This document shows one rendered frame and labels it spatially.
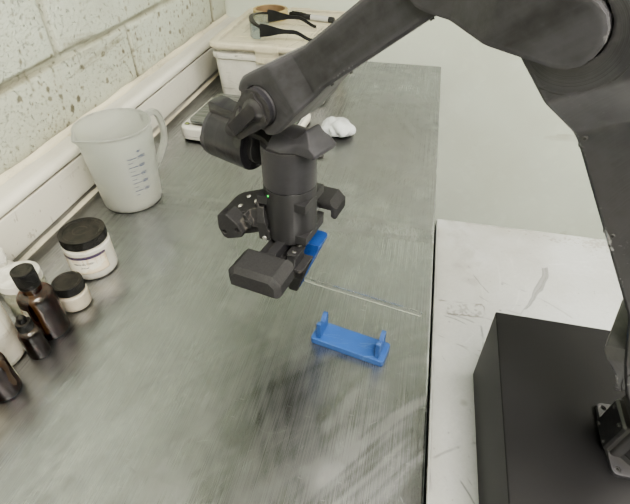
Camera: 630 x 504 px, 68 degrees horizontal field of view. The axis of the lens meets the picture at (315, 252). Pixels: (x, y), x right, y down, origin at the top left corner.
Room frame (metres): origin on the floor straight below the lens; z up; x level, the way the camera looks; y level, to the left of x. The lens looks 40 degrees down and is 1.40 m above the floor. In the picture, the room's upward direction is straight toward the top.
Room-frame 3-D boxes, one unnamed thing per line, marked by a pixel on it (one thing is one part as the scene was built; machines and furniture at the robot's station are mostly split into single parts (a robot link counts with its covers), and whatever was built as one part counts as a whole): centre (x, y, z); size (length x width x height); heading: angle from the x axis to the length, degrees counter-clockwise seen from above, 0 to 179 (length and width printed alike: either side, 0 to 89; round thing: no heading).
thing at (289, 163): (0.43, 0.03, 1.17); 0.09 x 0.06 x 0.07; 53
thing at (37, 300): (0.42, 0.36, 0.95); 0.04 x 0.04 x 0.11
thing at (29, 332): (0.38, 0.36, 0.94); 0.03 x 0.03 x 0.07
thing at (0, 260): (0.49, 0.44, 0.94); 0.03 x 0.03 x 0.08
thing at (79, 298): (0.47, 0.34, 0.92); 0.04 x 0.04 x 0.04
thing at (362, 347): (0.39, -0.05, 0.92); 0.10 x 0.03 x 0.04; 66
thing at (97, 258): (0.55, 0.35, 0.94); 0.07 x 0.07 x 0.07
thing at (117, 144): (0.76, 0.33, 0.97); 0.18 x 0.13 x 0.15; 147
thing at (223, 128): (0.45, 0.06, 1.19); 0.12 x 0.08 x 0.11; 53
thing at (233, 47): (1.35, 0.08, 0.97); 0.37 x 0.31 x 0.14; 168
